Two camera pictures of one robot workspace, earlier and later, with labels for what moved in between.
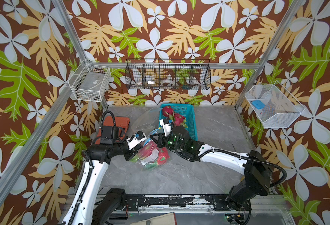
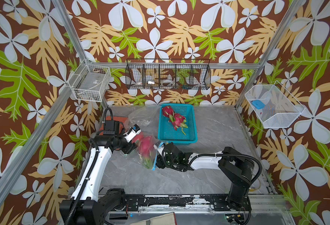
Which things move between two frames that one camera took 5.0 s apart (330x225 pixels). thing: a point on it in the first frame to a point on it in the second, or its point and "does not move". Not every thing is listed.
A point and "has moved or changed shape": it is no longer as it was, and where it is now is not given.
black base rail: x=184 y=202 does not move
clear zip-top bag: x=151 y=156 has moved or changed shape
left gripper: x=131 y=152 to x=129 y=147
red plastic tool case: x=121 y=122 does not move
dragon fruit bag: x=180 y=120 does not move
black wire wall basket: x=168 y=74 does not move
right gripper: x=161 y=142 to x=159 y=161
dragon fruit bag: x=168 y=111 does not move
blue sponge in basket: x=258 y=104 does not move
